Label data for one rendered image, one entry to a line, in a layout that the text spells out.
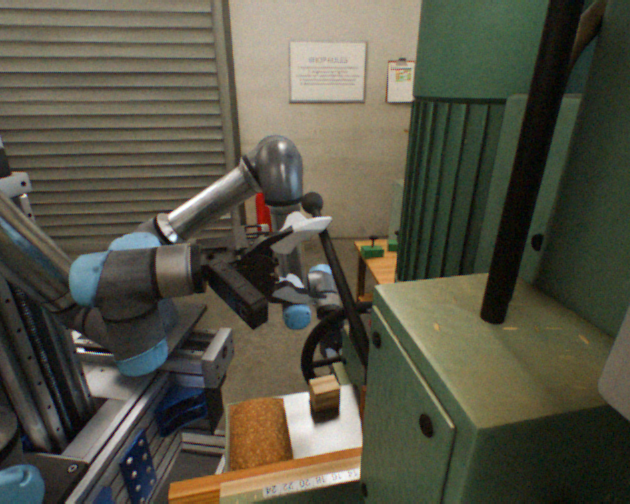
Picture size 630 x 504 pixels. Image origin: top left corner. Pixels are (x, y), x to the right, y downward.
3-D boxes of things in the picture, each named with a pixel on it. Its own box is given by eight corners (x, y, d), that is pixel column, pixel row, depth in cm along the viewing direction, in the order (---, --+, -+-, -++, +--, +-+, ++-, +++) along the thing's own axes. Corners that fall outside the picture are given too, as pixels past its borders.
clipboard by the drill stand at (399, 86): (410, 101, 323) (415, 58, 309) (413, 102, 318) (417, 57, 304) (385, 102, 320) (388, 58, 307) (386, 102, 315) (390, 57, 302)
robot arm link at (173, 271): (153, 268, 48) (166, 312, 53) (190, 264, 49) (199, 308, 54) (160, 235, 54) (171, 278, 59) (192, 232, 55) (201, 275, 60)
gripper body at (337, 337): (346, 355, 109) (339, 318, 116) (350, 343, 102) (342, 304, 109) (320, 358, 108) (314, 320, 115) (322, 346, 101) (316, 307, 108)
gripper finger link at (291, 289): (320, 277, 65) (276, 257, 60) (328, 301, 60) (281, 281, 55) (310, 289, 66) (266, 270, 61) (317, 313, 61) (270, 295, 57)
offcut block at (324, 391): (333, 391, 66) (333, 373, 64) (340, 405, 63) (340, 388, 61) (309, 397, 64) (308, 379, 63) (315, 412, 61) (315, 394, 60)
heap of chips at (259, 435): (283, 397, 64) (282, 380, 63) (296, 473, 52) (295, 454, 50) (229, 406, 63) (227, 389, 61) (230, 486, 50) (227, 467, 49)
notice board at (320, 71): (364, 102, 318) (367, 40, 300) (364, 102, 317) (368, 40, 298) (289, 102, 312) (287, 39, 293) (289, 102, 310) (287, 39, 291)
